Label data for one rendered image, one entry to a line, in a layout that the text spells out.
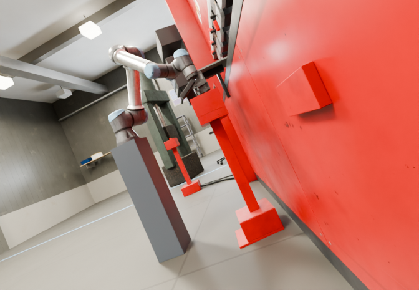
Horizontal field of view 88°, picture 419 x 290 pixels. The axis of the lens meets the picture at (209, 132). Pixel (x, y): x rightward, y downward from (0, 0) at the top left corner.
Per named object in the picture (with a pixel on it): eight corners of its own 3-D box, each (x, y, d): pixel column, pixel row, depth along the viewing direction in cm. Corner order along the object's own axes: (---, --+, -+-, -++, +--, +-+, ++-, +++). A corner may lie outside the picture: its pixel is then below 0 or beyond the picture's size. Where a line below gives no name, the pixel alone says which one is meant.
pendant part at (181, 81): (177, 98, 285) (166, 73, 286) (186, 95, 287) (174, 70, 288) (178, 87, 241) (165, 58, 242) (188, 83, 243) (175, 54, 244)
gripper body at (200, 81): (211, 88, 115) (200, 68, 116) (196, 96, 115) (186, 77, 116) (211, 91, 123) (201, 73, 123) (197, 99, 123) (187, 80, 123)
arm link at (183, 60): (178, 56, 126) (187, 47, 121) (187, 73, 126) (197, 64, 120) (169, 57, 120) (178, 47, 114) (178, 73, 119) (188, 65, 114)
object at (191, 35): (244, 178, 251) (164, -1, 257) (313, 148, 248) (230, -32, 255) (247, 183, 226) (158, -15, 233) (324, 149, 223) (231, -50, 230)
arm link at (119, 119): (111, 135, 145) (103, 116, 146) (128, 130, 156) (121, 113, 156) (119, 128, 138) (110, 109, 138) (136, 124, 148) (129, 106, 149)
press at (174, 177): (167, 190, 433) (114, 70, 441) (179, 179, 520) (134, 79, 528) (198, 177, 423) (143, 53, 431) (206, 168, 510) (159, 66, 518)
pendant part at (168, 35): (183, 108, 293) (157, 51, 295) (199, 101, 297) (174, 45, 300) (185, 98, 243) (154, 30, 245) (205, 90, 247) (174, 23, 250)
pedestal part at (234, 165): (248, 209, 125) (209, 123, 127) (257, 204, 125) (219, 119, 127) (250, 212, 119) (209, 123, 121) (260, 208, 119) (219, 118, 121)
